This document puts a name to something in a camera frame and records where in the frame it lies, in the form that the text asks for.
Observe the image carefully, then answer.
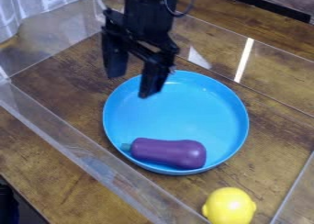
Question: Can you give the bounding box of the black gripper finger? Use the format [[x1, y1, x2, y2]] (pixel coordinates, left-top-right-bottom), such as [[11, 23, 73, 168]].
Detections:
[[101, 33, 128, 78], [139, 54, 174, 98]]

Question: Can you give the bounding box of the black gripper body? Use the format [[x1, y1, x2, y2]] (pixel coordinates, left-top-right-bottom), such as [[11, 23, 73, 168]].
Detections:
[[101, 0, 179, 61]]

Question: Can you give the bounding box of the blue round plate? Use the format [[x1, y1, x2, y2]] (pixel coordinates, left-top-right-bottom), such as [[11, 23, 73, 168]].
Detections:
[[103, 71, 248, 175]]

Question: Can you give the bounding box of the purple toy eggplant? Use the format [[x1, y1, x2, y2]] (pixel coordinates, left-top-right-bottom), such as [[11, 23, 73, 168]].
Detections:
[[121, 138, 206, 169]]

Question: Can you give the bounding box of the yellow toy lemon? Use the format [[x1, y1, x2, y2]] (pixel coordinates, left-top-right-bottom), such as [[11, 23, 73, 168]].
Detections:
[[202, 187, 256, 224]]

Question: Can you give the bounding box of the white patterned curtain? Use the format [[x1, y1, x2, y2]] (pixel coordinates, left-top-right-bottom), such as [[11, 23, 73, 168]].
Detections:
[[0, 0, 120, 44]]

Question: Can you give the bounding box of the black bar on table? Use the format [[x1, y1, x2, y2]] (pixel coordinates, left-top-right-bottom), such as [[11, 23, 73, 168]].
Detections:
[[235, 0, 311, 23]]

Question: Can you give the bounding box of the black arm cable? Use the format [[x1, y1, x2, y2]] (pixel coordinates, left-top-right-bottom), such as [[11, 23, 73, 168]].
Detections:
[[162, 0, 195, 18]]

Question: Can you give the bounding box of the clear acrylic barrier wall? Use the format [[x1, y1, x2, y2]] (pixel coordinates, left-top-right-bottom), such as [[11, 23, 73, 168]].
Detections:
[[0, 0, 314, 224]]

